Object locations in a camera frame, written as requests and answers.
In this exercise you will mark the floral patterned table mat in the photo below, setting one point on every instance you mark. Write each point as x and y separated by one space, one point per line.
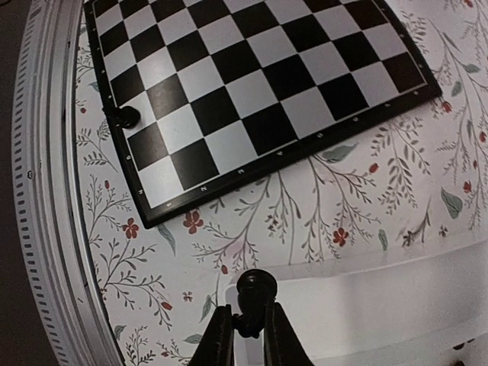
415 185

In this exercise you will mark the black and white chessboard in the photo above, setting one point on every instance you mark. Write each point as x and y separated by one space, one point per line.
230 91

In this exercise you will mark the black chess pawn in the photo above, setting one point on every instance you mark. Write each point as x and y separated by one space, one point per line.
256 290

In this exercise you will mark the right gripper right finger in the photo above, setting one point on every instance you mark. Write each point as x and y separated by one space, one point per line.
281 344

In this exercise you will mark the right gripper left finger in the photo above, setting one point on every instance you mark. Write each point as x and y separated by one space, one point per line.
216 345

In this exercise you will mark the white plastic compartment tray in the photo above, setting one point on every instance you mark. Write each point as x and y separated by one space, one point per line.
429 311

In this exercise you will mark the black chess piece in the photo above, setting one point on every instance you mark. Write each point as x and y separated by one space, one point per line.
126 117

